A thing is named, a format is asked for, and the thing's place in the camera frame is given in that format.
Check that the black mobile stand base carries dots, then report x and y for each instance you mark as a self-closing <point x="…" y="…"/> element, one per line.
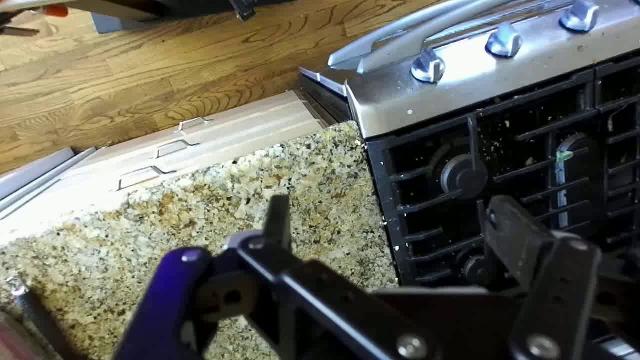
<point x="181" y="8"/>

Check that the silver stove knob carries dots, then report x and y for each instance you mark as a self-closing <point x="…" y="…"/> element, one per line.
<point x="502" y="41"/>
<point x="578" y="16"/>
<point x="427" y="69"/>

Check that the stainless steel stove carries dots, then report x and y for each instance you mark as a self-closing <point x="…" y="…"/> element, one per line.
<point x="466" y="91"/>

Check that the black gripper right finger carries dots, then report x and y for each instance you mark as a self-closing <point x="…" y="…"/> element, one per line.
<point x="560" y="292"/>

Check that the black stove grate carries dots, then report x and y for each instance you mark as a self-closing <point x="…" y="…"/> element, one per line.
<point x="381" y="213"/>

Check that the light lower cabinet front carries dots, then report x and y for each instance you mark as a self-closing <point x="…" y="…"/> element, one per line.
<point x="247" y="130"/>

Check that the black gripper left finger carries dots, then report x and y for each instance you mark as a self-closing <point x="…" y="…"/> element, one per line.
<point x="172" y="292"/>

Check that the black stove burner cap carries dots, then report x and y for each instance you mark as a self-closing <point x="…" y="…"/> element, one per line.
<point x="463" y="175"/>

